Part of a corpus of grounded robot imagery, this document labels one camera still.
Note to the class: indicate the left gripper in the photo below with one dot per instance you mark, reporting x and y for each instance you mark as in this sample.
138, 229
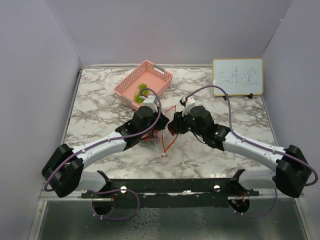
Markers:
162, 122

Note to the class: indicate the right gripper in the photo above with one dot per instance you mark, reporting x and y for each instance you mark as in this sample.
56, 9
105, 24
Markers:
177, 123

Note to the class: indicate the clear zip top bag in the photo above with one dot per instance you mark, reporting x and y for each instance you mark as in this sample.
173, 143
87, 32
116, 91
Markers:
166, 140

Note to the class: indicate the green fake grapes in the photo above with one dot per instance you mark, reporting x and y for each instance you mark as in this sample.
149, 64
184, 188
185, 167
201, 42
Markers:
142, 93

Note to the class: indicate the dark red fake fruit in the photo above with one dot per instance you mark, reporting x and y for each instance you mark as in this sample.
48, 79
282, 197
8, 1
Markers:
172, 132

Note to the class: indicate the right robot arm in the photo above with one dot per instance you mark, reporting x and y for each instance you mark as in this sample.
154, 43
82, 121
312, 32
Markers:
286, 170

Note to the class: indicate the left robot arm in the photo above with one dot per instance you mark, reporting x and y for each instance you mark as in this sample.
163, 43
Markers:
65, 171

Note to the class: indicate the red fake fruit bunch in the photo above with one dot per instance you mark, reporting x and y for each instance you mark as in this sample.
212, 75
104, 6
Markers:
152, 137

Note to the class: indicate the pink plastic basket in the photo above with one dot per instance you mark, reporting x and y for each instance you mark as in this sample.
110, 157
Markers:
148, 74

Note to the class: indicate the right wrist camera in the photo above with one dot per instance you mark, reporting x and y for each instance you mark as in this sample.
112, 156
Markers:
188, 103

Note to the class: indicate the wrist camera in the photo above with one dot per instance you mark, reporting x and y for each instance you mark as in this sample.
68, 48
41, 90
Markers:
150, 101
188, 103

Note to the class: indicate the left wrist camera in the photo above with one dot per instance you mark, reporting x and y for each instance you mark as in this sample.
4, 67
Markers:
150, 101

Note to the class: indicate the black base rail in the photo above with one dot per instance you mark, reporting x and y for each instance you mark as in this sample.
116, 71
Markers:
130, 200

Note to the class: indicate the small whiteboard yellow frame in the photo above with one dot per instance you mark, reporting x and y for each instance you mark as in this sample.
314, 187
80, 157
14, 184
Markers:
238, 76

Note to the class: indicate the aluminium frame rail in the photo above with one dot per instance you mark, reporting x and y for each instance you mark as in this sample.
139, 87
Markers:
221, 186

